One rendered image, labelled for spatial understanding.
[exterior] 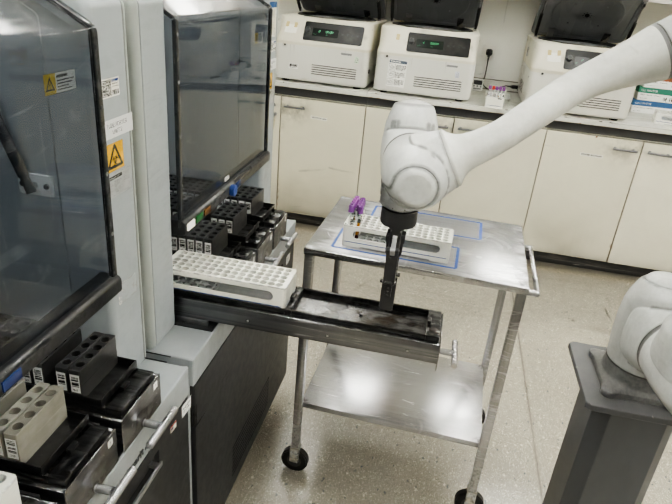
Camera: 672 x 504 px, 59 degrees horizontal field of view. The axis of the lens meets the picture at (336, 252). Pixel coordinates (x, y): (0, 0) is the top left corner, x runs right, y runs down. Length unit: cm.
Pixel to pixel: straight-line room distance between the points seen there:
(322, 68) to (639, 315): 257
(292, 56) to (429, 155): 269
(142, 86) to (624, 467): 133
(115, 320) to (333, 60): 262
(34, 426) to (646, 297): 117
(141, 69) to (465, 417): 139
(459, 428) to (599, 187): 212
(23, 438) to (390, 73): 290
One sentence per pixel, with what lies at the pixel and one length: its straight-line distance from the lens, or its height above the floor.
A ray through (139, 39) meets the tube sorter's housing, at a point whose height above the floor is 137.
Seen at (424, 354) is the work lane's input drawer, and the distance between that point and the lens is 131.
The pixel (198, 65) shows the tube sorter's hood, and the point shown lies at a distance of 131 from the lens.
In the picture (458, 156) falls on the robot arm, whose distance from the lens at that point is 99.
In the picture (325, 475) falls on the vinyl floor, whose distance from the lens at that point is 209.
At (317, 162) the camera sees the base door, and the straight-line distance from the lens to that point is 368.
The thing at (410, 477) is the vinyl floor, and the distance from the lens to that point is 213.
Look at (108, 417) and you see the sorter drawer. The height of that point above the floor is 80.
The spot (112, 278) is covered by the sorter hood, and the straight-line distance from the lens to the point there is 108.
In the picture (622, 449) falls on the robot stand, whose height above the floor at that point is 57.
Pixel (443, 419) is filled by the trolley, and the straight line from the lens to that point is 193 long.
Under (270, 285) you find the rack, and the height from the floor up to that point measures 86.
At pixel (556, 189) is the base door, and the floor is 48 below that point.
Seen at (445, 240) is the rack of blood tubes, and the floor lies 88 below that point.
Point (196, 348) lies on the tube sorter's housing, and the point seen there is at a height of 73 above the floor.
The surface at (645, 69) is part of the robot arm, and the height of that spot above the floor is 140.
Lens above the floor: 150
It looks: 25 degrees down
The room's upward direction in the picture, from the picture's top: 5 degrees clockwise
